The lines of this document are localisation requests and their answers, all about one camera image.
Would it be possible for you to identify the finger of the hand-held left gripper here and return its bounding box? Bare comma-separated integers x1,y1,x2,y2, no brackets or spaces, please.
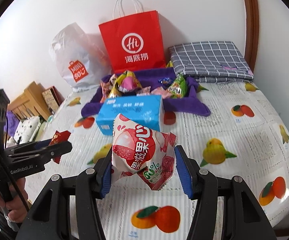
6,141,73,164
6,140,54,154

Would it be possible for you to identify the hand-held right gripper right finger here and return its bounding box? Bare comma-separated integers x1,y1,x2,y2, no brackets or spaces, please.
174,145,277,240

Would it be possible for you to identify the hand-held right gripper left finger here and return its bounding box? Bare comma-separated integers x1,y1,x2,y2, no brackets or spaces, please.
11,151,114,240

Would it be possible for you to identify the red white lychee snack packet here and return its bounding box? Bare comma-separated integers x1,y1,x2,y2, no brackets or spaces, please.
111,113,177,192

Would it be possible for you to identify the purple towel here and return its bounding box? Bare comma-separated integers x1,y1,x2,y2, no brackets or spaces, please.
82,67,210,118

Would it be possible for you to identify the panda print snack packet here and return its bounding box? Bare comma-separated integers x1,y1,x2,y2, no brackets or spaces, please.
101,75,119,103

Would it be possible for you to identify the yellow orange snack packet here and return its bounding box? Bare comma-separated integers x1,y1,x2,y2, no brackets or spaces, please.
108,86,125,99

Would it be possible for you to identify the pink peach snack packet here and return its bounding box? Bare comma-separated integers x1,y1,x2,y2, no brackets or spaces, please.
152,87,171,98

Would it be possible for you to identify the green snack packet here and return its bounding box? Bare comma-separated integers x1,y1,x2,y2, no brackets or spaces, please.
168,74,188,99

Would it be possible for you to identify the pink brown-print snack packet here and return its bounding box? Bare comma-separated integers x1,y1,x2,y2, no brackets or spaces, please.
136,86,151,97

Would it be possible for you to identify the yellow pink snack packet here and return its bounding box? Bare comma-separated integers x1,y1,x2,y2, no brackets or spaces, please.
117,70,142,92

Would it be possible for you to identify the person's left hand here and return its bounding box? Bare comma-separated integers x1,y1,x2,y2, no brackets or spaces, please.
0,177,30,222

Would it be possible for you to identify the purple plush cloth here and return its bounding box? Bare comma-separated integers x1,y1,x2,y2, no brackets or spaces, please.
6,110,22,140

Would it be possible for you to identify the white black-spotted pillow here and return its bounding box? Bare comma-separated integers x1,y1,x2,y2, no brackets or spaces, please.
13,116,42,144

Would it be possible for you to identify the wooden headboard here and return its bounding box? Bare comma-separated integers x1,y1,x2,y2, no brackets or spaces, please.
8,81,50,122

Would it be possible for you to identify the patterned cardboard box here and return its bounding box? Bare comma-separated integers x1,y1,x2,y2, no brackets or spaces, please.
42,86,65,113

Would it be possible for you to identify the fruit print tablecloth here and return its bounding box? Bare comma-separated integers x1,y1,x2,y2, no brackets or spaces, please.
25,82,289,240

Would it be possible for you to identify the blue tissue pack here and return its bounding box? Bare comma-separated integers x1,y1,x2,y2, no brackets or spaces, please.
96,95,164,136

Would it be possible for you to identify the white plastic bag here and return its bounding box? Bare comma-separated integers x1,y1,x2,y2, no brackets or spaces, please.
49,22,112,93

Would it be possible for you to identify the grey checked folded sheet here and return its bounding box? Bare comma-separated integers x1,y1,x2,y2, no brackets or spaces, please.
168,41,255,84

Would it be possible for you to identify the red paper bag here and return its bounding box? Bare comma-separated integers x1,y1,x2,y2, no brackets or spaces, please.
99,0,166,73

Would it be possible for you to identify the brown wooden door frame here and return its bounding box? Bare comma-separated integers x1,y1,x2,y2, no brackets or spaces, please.
241,0,258,70

